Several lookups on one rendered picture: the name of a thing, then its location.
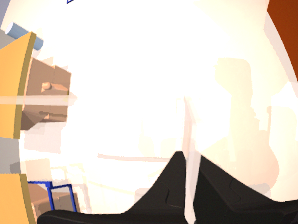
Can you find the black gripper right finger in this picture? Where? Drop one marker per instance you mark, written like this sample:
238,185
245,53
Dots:
221,199

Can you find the light grey cylinder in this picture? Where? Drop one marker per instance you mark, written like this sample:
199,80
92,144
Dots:
16,32

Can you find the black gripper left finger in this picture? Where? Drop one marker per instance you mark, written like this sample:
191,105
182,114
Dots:
164,203

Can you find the grey flat rectangular panel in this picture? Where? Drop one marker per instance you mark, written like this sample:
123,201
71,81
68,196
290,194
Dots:
9,148

